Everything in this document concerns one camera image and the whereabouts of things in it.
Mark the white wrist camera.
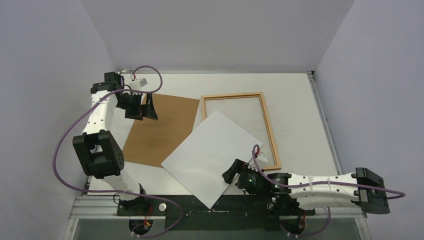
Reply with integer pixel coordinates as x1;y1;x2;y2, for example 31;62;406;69
256;152;268;166
128;78;148;91

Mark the brown cardboard backing board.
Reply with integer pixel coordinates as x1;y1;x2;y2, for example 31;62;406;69
123;93;200;168

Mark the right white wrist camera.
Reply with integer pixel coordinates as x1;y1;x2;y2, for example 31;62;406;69
256;152;268;166

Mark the printed plant photo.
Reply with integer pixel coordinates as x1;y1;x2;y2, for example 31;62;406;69
161;110;263;209

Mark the wooden picture frame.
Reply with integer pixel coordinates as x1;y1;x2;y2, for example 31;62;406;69
200;92;282;171

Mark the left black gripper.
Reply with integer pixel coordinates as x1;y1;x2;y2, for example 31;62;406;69
116;92;158;121

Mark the aluminium rail front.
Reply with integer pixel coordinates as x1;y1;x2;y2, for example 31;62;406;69
69;195;367;220

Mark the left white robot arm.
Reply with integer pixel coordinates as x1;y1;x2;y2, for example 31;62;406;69
72;72;158;216

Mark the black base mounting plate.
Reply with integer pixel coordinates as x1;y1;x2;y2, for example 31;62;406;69
116;194;316;235

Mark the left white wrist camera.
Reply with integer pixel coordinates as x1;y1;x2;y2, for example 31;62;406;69
128;78;148;91

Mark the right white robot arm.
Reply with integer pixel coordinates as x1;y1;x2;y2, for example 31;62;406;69
222;159;391;216

